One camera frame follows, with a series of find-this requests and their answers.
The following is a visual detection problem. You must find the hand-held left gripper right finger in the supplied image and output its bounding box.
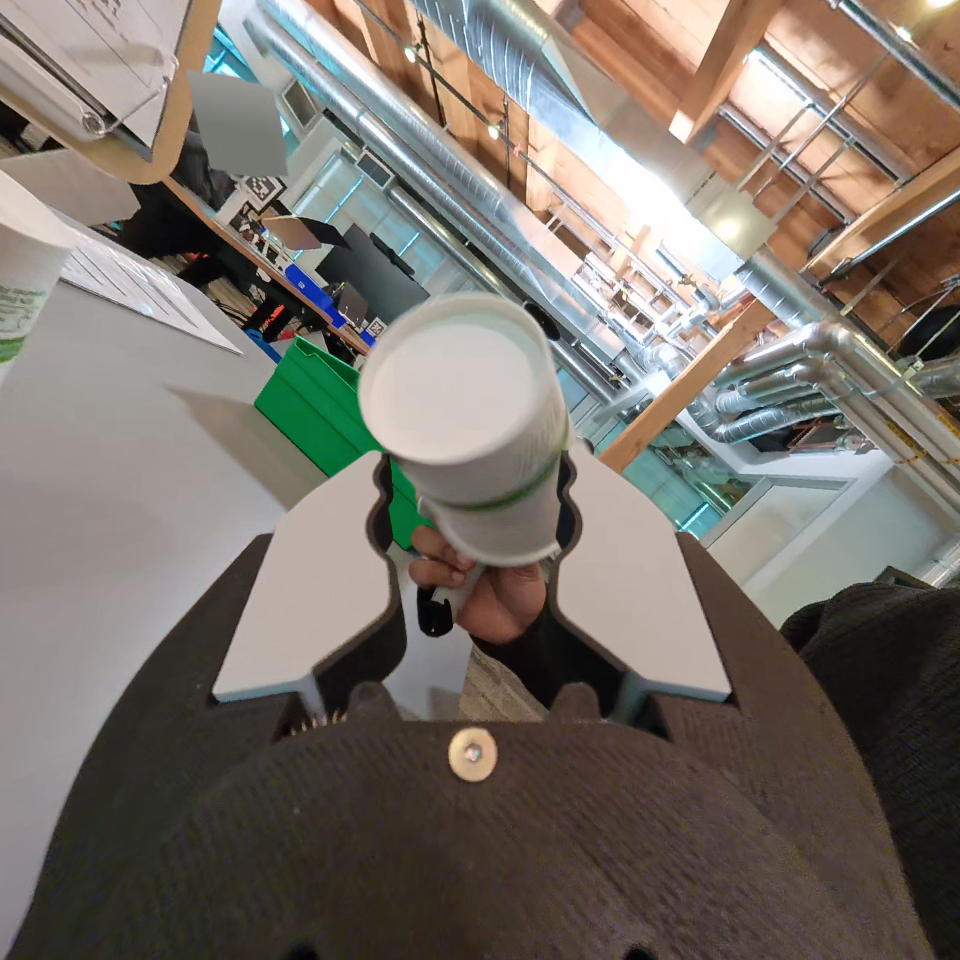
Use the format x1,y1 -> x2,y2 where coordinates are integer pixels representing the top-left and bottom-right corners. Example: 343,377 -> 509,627
547,442 -> 734,723

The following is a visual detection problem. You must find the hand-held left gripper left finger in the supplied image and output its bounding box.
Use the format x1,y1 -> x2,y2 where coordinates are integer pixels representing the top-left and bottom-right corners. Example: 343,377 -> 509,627
212,451 -> 408,721

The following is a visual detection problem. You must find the green plastic bin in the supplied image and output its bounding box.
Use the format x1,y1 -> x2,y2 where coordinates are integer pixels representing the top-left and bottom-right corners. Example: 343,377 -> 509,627
253,333 -> 432,552

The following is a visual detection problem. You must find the white paper cup green band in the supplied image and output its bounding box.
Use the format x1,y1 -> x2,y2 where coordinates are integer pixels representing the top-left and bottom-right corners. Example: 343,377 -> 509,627
0,171 -> 78,369
358,294 -> 575,569

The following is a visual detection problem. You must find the person's right forearm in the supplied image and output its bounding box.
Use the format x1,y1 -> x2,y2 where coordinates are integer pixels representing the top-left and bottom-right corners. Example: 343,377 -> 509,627
471,570 -> 960,960

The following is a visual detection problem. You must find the grey desk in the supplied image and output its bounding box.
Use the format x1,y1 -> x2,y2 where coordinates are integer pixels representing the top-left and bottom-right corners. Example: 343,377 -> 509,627
0,206 -> 474,939

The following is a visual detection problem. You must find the person's right hand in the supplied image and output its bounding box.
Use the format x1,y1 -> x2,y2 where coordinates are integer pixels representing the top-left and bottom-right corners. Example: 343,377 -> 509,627
408,525 -> 549,646

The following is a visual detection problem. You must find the silver pipe cluster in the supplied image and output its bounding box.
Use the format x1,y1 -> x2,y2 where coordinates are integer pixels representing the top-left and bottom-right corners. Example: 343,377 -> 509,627
652,315 -> 960,489

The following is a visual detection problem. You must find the small blue bin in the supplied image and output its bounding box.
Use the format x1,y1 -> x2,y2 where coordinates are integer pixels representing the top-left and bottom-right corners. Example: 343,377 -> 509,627
285,262 -> 335,312

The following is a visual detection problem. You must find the black computer monitor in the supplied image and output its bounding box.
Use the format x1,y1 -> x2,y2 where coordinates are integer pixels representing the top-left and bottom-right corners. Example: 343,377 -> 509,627
315,225 -> 432,324

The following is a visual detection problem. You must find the laminated paper sheet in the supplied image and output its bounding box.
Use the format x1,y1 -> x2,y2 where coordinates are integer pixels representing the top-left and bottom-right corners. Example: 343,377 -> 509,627
60,240 -> 245,355

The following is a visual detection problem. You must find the wooden work table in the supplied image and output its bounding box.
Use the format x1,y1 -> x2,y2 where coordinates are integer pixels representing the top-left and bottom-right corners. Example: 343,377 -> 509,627
165,176 -> 376,354

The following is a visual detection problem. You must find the tan document stand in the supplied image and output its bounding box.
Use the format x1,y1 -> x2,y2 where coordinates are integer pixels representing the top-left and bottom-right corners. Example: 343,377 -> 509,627
258,213 -> 352,251

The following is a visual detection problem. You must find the printed instruction sheet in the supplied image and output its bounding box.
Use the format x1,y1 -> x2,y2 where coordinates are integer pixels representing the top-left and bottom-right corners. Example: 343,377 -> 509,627
0,0 -> 195,151

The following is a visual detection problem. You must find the silver ventilation duct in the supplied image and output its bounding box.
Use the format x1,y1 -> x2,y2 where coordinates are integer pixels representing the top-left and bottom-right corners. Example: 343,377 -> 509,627
251,0 -> 751,406

